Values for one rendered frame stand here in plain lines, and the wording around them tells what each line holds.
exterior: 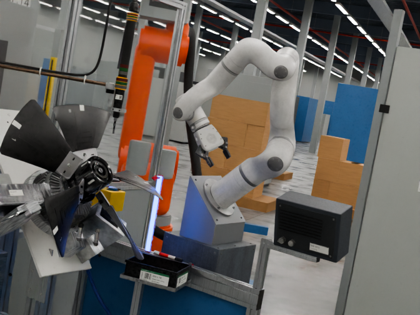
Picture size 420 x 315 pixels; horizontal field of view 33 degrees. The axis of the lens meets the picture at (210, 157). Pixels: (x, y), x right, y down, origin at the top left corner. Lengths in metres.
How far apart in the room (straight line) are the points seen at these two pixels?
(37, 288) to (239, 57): 1.17
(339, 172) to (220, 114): 2.27
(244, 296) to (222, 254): 0.29
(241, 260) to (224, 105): 7.66
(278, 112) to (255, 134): 7.68
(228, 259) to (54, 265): 0.80
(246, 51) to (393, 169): 1.49
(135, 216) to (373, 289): 1.40
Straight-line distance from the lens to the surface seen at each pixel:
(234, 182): 3.01
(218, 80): 2.86
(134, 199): 4.02
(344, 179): 11.66
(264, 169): 2.91
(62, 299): 3.80
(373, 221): 4.06
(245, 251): 3.15
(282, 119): 2.86
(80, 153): 2.66
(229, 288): 2.79
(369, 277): 4.10
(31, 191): 2.53
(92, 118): 2.77
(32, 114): 2.50
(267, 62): 2.75
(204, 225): 3.03
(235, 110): 10.63
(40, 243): 2.61
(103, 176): 2.56
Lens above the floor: 1.56
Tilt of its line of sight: 5 degrees down
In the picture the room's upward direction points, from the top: 10 degrees clockwise
